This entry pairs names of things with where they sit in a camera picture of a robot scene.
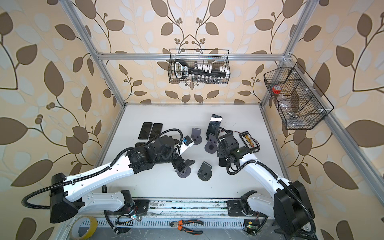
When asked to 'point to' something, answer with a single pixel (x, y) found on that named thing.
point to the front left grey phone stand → (184, 173)
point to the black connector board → (248, 140)
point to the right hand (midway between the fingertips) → (224, 150)
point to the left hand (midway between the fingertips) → (188, 151)
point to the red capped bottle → (276, 89)
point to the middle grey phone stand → (211, 146)
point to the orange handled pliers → (178, 225)
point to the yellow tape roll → (74, 232)
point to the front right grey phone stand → (205, 173)
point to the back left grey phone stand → (196, 136)
